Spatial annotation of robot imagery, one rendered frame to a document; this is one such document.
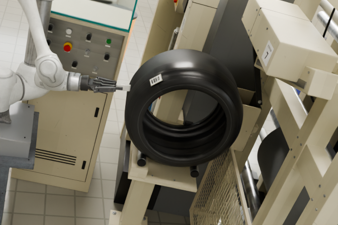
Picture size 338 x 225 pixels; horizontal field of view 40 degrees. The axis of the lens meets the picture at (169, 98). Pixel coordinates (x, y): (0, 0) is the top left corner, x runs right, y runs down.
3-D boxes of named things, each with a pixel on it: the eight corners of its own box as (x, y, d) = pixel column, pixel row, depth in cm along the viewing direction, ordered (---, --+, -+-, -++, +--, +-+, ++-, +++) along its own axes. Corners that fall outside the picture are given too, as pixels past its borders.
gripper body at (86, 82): (79, 80, 215) (99, 82, 216) (82, 71, 222) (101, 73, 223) (79, 93, 219) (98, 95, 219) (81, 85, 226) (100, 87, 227)
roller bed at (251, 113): (215, 127, 282) (231, 85, 267) (237, 132, 284) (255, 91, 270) (218, 146, 264) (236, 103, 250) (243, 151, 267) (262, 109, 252)
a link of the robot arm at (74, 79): (70, 68, 222) (82, 70, 222) (69, 85, 226) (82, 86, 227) (67, 77, 214) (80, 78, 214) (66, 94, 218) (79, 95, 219)
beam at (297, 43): (239, 19, 232) (250, -9, 225) (286, 32, 236) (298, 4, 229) (263, 75, 180) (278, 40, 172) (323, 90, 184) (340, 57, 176)
